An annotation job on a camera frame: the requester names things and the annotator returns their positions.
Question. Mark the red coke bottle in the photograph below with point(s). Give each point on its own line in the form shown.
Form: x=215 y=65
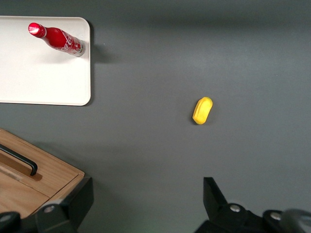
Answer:
x=59 y=40

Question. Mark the oak wooden drawer cabinet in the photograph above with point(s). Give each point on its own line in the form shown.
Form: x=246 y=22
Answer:
x=56 y=170

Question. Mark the cream rectangular tray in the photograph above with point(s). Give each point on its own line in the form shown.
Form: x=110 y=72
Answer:
x=43 y=77

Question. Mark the yellow oval toy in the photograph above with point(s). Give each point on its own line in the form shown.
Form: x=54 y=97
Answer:
x=202 y=110

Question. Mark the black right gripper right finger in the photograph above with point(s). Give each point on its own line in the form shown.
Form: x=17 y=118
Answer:
x=226 y=218

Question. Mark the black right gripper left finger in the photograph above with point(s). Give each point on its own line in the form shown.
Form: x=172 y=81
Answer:
x=73 y=208

